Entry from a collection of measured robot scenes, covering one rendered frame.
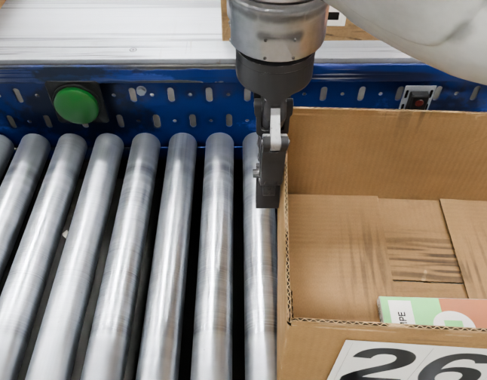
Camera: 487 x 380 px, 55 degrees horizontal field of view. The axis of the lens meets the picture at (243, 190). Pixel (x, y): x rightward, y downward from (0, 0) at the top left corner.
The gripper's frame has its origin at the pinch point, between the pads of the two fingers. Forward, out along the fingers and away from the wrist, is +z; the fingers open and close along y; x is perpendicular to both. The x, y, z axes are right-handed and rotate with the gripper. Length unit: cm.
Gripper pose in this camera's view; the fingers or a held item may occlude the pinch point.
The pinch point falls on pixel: (268, 186)
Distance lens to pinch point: 58.7
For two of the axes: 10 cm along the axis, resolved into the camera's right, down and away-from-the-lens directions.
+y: 0.1, 7.5, -6.6
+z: 0.0, 6.6, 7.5
